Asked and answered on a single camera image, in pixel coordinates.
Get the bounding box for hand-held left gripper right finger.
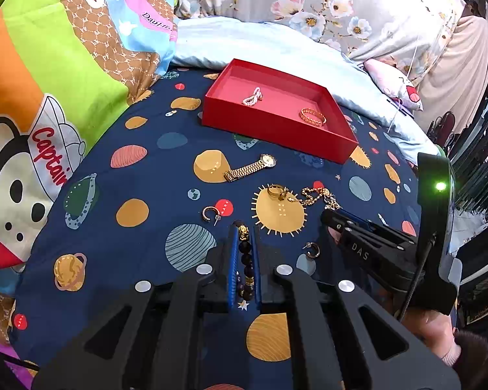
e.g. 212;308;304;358
252;227;462;390

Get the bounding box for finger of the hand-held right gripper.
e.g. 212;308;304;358
337;228;395;277
320;208;417;249

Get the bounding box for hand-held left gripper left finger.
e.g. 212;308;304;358
32;223;245;390

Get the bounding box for dark bead bracelet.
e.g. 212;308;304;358
233;221;256;305

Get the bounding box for gold chain bracelet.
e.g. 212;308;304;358
300;187;342;211

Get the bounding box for red jewelry box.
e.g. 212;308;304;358
201;59;359;165

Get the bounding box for person's right forearm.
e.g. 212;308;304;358
441;329;488;378

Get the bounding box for person's right hand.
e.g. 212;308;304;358
384;292;458;364

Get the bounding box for dark hanging clothes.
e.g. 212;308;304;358
427;41;488;334

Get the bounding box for gold wristwatch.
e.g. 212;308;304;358
224;153;277;183

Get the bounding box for navy planet print bedsheet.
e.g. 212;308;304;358
8;65;446;390

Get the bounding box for gold bangle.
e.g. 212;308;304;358
300;108;327;126

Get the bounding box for pink cartoon cushion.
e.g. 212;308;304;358
364;58;426;111

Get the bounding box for beige hanging garment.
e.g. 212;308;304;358
415;4;488;149

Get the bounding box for light blue blanket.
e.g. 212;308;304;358
169;16;442;165

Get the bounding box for grey floral quilt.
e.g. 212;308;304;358
174;0;470;74

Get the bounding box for colourful cartoon pillow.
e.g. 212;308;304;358
0;0;180;374

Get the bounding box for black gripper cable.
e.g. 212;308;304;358
396;240;437;322

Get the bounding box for pearl bracelet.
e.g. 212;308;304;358
242;86;264;107

